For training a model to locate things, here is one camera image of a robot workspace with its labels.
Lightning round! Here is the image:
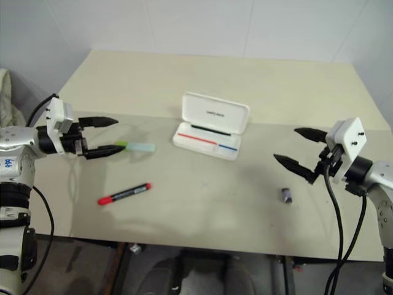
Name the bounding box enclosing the green marker pen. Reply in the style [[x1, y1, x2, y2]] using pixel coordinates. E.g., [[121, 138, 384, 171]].
[[114, 141, 157, 154]]

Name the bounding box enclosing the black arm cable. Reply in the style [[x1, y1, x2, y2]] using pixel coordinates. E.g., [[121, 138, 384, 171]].
[[25, 93, 60, 295], [322, 150, 368, 295]]

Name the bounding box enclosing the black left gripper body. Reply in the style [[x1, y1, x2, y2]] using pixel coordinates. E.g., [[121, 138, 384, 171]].
[[60, 121, 89, 158]]

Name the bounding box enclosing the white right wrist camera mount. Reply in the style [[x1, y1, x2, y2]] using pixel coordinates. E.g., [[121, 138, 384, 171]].
[[325, 117, 368, 185]]

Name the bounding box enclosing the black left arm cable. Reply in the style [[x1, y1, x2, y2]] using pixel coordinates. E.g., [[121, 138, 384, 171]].
[[25, 93, 60, 295]]

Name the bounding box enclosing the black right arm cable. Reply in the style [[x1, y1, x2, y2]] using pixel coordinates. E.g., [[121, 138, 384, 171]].
[[322, 150, 368, 295]]

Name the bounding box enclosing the red and black marker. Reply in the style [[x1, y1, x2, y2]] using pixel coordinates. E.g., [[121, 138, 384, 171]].
[[98, 182, 152, 207]]

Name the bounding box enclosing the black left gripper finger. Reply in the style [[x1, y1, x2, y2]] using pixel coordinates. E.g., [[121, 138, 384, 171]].
[[78, 116, 119, 129], [82, 144, 127, 160]]

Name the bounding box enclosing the dark table frame leg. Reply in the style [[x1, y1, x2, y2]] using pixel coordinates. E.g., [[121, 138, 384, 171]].
[[278, 255, 297, 295]]

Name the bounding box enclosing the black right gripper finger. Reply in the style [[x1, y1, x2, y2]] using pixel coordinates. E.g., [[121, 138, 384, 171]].
[[273, 153, 322, 186], [294, 127, 329, 146]]

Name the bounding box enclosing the white pen case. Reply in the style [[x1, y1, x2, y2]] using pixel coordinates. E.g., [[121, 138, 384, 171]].
[[172, 92, 251, 162]]

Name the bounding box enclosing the white crumpled cloth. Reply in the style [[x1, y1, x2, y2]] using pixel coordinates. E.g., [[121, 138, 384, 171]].
[[0, 68, 25, 127]]

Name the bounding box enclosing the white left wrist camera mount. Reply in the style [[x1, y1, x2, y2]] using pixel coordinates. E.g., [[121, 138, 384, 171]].
[[46, 96, 75, 154]]

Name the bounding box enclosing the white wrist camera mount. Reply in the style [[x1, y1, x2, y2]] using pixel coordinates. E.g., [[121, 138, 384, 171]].
[[325, 117, 368, 185], [46, 96, 75, 154]]

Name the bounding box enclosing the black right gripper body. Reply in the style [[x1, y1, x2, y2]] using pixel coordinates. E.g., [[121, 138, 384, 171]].
[[315, 144, 346, 181]]

